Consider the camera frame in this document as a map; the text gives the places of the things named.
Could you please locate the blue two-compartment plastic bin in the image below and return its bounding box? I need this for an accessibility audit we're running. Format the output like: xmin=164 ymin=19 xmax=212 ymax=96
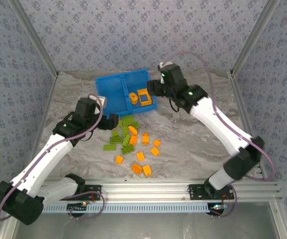
xmin=95 ymin=69 xmax=158 ymax=118

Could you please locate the orange lego window frame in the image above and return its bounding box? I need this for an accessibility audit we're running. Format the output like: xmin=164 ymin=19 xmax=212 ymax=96
xmin=137 ymin=89 xmax=153 ymax=107

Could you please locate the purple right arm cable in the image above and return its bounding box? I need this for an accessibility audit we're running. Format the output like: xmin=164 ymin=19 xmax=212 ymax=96
xmin=162 ymin=51 xmax=276 ymax=219

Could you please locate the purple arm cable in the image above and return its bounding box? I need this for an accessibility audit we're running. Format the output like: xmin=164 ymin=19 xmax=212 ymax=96
xmin=162 ymin=51 xmax=276 ymax=219
xmin=0 ymin=93 xmax=106 ymax=222

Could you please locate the aluminium table edge rail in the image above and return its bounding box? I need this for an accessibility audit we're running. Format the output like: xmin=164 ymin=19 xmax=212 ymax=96
xmin=228 ymin=71 xmax=287 ymax=239
xmin=0 ymin=73 xmax=59 ymax=239

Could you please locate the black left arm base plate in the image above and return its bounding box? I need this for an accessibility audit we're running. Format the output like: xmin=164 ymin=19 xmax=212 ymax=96
xmin=67 ymin=184 xmax=103 ymax=201

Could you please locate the wide aluminium mounting rail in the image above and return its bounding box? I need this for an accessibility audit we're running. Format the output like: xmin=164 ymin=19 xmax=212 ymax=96
xmin=37 ymin=178 xmax=283 ymax=203

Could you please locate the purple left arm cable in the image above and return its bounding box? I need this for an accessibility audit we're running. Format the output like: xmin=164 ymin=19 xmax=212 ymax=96
xmin=0 ymin=93 xmax=106 ymax=222

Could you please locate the aluminium frame post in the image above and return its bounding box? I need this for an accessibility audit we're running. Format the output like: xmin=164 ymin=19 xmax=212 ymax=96
xmin=8 ymin=0 xmax=60 ymax=78
xmin=229 ymin=0 xmax=282 ymax=78

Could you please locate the grey slotted cable duct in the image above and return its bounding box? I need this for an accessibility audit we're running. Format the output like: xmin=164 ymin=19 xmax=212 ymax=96
xmin=42 ymin=203 xmax=212 ymax=214

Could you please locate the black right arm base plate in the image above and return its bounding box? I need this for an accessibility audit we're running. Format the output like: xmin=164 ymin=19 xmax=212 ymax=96
xmin=188 ymin=183 xmax=235 ymax=200

